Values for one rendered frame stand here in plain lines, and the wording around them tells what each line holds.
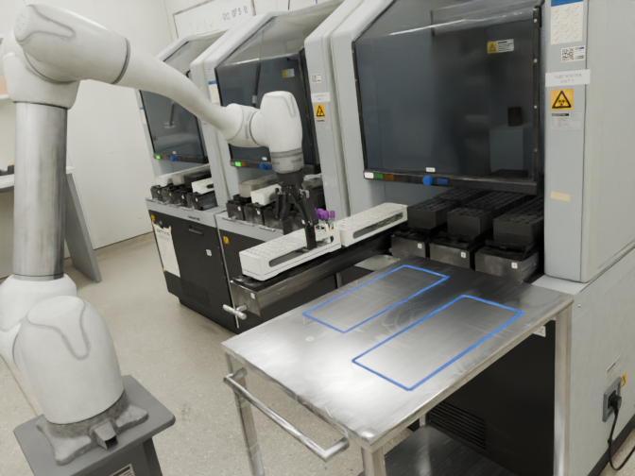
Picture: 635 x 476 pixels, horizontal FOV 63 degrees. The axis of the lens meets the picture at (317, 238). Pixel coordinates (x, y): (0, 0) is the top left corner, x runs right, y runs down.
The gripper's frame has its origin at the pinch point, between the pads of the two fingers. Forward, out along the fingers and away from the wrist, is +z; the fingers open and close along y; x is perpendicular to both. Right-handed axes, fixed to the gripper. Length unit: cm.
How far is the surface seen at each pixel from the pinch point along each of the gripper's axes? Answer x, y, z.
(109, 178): 61, -350, 21
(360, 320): -18.5, 42.3, 5.7
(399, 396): -33, 66, 6
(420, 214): 36.8, 14.8, 1.5
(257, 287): -20.2, 5.7, 6.4
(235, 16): 148, -238, -91
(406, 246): 29.2, 14.9, 9.4
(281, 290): -13.7, 6.7, 9.5
